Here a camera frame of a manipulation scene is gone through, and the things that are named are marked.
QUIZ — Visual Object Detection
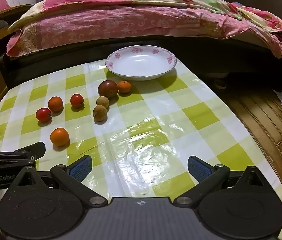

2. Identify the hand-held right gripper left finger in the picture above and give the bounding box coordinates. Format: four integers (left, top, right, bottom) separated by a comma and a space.
7, 154, 108, 208

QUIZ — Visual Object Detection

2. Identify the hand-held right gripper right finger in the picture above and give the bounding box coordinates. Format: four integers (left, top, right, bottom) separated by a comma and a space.
173, 156, 272, 208

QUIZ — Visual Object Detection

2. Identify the large orange kumquat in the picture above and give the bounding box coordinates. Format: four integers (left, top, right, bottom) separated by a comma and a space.
50, 127, 70, 147

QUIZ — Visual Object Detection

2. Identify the red cherry tomato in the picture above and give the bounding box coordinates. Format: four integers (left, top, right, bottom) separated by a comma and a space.
35, 107, 52, 123
70, 93, 85, 109

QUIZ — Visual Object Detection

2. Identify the brown longan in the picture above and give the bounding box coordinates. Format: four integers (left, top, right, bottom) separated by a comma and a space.
96, 96, 110, 108
93, 105, 107, 122

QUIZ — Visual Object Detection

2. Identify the orange-red cherry tomato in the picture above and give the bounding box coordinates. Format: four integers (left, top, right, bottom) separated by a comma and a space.
47, 96, 64, 113

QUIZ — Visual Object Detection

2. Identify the dark purple plum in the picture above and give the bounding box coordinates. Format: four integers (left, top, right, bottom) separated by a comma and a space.
98, 80, 119, 99

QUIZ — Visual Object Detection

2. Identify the small mandarin with green stem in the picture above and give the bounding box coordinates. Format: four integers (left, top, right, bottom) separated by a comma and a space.
117, 80, 132, 94

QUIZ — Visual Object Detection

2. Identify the white plate with pink flowers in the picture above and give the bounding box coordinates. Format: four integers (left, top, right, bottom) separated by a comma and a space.
105, 45, 178, 81

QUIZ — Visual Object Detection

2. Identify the green checkered tablecloth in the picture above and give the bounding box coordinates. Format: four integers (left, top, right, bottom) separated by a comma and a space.
0, 55, 282, 240

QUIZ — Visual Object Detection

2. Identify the white shoe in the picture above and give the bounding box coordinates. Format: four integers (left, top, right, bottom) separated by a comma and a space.
212, 74, 230, 90

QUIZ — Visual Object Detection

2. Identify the pink floral blanket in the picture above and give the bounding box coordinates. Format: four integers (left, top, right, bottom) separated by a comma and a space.
6, 0, 282, 64

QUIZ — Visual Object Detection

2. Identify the dark bed frame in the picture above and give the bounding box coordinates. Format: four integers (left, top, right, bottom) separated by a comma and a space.
0, 34, 282, 92

